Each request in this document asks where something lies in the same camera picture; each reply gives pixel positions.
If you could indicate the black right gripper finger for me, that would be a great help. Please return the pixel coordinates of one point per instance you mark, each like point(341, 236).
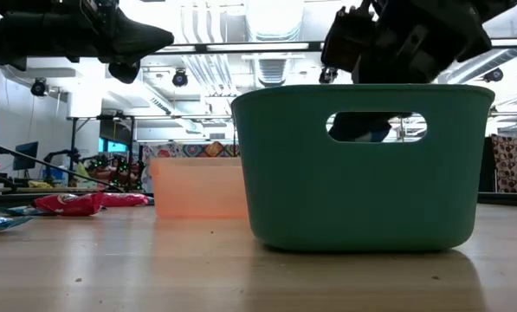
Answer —
point(353, 128)

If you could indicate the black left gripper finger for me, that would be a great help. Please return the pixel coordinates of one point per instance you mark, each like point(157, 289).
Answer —
point(141, 39)
point(124, 73)

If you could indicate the red KitKat candy bar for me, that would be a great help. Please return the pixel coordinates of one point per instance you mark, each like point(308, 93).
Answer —
point(124, 199)
point(67, 204)

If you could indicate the blue white Hershey's candy bar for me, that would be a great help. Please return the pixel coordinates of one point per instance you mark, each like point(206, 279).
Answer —
point(0, 222)
point(22, 211)

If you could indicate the black ceiling spotlight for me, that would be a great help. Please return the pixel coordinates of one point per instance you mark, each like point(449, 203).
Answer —
point(39, 86)
point(180, 78)
point(327, 76)
point(494, 74)

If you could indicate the teal plastic bin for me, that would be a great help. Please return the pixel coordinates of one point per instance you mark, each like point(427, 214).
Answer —
point(305, 195)

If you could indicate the background robot with green lights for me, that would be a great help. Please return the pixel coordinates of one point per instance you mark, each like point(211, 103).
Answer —
point(111, 173)

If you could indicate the colourful patterned quilt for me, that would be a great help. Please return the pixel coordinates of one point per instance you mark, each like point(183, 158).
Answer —
point(197, 149)

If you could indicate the overhead bar with light strips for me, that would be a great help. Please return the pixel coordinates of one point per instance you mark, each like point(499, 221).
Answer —
point(262, 46)

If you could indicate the black computer monitor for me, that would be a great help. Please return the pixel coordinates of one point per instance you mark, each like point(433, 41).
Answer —
point(25, 156)

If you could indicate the black upright panel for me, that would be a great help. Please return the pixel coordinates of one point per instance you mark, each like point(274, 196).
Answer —
point(486, 164)

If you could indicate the orange translucent plastic bin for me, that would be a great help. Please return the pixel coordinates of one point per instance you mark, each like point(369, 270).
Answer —
point(197, 190)

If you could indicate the brown dotted cloth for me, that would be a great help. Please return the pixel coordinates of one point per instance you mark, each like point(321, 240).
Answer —
point(515, 164)

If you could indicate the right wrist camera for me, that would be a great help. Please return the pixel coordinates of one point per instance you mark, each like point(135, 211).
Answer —
point(347, 41)

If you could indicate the black background frame stand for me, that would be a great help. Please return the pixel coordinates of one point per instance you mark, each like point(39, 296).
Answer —
point(73, 143)

